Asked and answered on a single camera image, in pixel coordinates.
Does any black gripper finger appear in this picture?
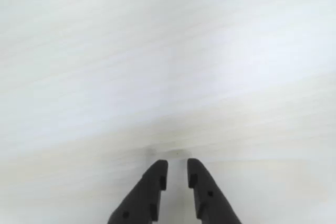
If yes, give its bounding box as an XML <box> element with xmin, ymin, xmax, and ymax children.
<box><xmin>107</xmin><ymin>159</ymin><xmax>169</xmax><ymax>224</ymax></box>
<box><xmin>187</xmin><ymin>158</ymin><xmax>243</xmax><ymax>224</ymax></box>

